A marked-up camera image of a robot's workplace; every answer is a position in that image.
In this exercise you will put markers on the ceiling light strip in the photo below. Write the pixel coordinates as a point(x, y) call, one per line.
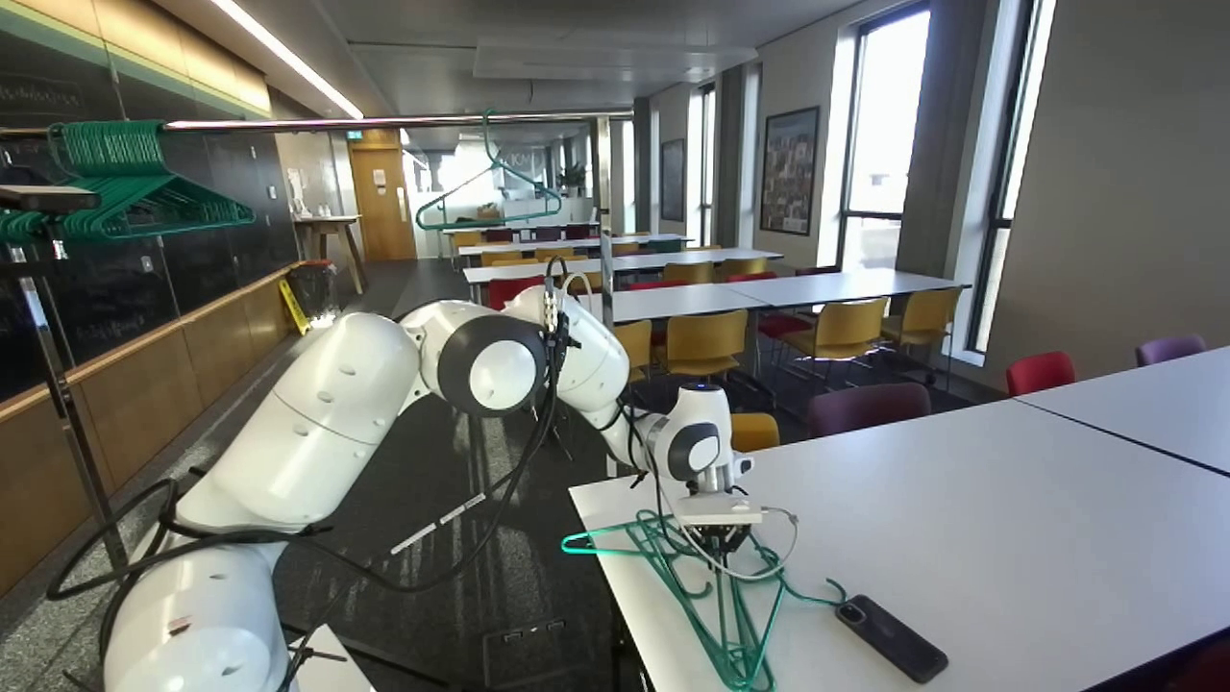
point(291, 58)

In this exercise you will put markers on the small wooden side table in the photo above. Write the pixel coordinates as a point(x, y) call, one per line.
point(327, 222)

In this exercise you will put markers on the metal clothes rail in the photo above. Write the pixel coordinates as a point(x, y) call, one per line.
point(322, 126)

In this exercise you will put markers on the white robot stand top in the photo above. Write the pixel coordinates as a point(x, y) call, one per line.
point(327, 660)

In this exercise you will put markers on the white long table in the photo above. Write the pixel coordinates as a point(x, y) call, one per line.
point(1153, 405)
point(1002, 553)
point(770, 293)
point(564, 240)

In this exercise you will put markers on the framed wall poster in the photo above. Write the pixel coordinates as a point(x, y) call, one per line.
point(791, 176)

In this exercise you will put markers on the yellow chair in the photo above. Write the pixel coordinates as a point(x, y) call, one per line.
point(705, 345)
point(686, 276)
point(637, 346)
point(923, 321)
point(753, 431)
point(848, 328)

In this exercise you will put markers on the black smartphone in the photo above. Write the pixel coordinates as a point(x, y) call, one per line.
point(892, 640)

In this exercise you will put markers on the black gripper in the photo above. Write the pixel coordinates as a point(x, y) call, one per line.
point(719, 535)

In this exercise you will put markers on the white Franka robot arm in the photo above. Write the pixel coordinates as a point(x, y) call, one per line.
point(308, 423)

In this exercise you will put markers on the purple chair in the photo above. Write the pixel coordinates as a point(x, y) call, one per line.
point(1169, 346)
point(866, 409)

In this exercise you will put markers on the yellow floor sign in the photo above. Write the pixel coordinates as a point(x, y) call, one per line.
point(292, 309)

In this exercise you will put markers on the wooden door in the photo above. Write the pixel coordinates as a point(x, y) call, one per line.
point(382, 204)

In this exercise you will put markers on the tall window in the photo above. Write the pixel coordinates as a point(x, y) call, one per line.
point(1021, 155)
point(887, 130)

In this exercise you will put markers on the red chair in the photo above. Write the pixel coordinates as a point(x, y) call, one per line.
point(787, 323)
point(510, 293)
point(1040, 369)

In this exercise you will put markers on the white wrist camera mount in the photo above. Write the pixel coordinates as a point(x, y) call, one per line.
point(714, 512)

